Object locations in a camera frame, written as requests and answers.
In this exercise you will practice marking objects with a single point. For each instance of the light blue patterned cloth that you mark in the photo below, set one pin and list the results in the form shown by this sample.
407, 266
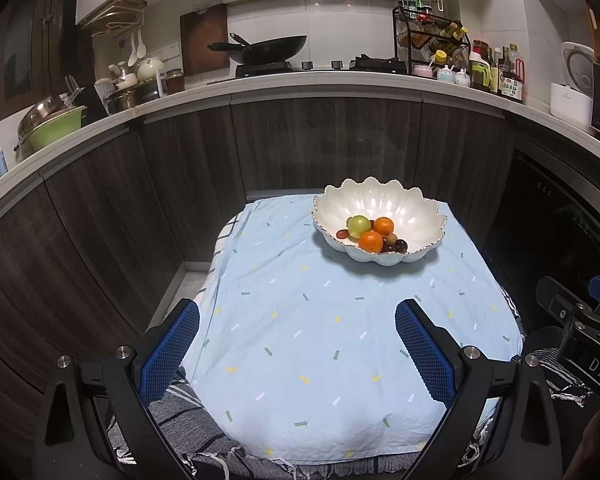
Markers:
305, 335

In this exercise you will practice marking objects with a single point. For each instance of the steel pot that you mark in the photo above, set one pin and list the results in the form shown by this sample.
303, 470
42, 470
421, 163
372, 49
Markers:
127, 98

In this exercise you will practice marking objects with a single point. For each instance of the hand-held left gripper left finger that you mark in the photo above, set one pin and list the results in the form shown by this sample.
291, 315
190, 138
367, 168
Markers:
172, 350

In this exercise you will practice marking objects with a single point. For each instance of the row of spice jars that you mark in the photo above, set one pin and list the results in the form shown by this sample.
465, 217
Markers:
420, 5

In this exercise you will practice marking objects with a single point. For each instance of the white condiment pot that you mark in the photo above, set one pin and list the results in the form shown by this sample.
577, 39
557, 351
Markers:
462, 78

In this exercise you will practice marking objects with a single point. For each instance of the white rice cooker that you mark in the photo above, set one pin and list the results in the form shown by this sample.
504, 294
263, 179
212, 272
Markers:
577, 62

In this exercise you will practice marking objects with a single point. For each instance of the red-capped jar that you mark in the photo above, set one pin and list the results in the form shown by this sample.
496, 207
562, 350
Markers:
478, 46

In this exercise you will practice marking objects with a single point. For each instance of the black knife block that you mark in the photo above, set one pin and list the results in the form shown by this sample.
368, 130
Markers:
92, 101

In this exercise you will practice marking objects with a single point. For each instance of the dark purple plum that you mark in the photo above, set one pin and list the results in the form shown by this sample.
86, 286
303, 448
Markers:
401, 246

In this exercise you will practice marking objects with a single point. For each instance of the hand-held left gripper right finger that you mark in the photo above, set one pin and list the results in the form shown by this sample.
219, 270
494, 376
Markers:
422, 355

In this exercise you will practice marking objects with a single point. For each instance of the white round teapot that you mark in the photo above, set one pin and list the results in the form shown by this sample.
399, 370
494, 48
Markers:
150, 68

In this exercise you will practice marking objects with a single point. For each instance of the blue plastic bottle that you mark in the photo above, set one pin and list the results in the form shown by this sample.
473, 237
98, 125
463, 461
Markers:
0, 157

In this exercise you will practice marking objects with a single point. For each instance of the striped fringed blanket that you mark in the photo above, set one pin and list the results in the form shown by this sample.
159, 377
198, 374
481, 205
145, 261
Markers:
175, 415

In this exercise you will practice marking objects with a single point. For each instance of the black wok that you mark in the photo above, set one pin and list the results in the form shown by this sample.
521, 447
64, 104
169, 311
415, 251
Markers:
275, 50

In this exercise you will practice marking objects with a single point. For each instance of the white kettle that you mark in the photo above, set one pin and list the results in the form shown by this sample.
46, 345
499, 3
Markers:
122, 76

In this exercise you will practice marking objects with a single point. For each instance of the pink condiment pot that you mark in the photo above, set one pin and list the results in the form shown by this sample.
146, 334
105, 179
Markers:
422, 70

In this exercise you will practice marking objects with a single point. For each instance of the orange mandarin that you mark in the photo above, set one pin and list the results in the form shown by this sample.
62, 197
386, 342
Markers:
384, 225
370, 242

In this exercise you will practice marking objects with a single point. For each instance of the black gas stove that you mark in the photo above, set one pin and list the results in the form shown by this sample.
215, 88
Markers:
380, 65

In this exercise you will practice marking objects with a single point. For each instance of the green apple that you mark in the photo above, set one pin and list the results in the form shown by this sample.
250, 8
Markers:
358, 223

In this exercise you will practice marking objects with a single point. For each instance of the white wall outlet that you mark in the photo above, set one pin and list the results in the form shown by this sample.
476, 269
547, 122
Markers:
170, 51

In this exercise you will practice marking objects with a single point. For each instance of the green oil bottle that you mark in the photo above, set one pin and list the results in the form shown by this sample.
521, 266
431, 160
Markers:
479, 74

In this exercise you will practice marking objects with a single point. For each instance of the blue condiment pot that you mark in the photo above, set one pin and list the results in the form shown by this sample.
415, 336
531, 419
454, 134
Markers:
445, 74

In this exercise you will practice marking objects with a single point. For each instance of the white hanging ladles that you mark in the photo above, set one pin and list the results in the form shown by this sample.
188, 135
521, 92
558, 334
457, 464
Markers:
136, 49

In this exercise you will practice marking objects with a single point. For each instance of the white box appliance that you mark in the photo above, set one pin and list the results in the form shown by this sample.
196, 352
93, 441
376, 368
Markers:
570, 102

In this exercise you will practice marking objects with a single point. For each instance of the black built-in dishwasher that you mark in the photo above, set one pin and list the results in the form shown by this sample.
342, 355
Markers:
545, 210

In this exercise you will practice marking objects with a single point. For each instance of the white scalloped ceramic bowl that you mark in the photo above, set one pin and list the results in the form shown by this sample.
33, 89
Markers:
410, 210

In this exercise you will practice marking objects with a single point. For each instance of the dark wooden door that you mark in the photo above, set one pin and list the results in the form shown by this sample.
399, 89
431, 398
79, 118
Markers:
30, 35

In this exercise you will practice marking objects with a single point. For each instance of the brown wooden cutting board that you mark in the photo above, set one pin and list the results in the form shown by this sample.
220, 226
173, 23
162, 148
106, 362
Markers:
200, 35

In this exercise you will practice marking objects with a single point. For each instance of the brown-filled glass jar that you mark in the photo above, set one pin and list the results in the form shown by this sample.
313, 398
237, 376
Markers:
174, 81

